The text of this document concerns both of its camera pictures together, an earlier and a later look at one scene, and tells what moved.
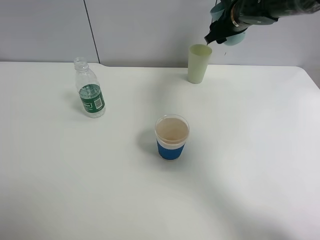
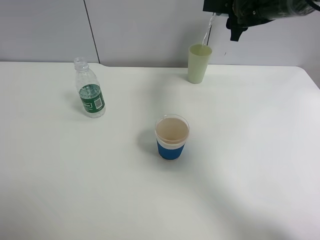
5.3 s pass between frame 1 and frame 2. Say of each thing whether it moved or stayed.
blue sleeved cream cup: stayed
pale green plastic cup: stayed
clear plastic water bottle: stayed
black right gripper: moved
